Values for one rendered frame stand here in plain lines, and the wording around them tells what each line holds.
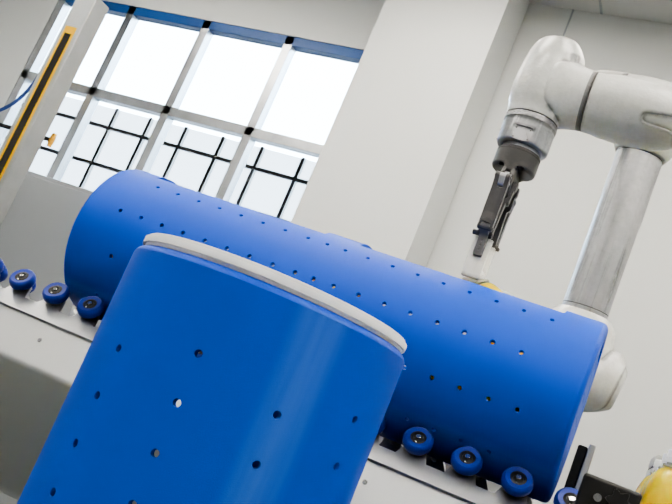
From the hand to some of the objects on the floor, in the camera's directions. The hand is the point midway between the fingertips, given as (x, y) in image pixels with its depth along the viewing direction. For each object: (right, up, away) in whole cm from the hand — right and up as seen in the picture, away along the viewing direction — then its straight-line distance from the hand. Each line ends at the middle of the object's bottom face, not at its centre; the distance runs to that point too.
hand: (478, 262), depth 140 cm
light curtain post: (-150, -88, +49) cm, 180 cm away
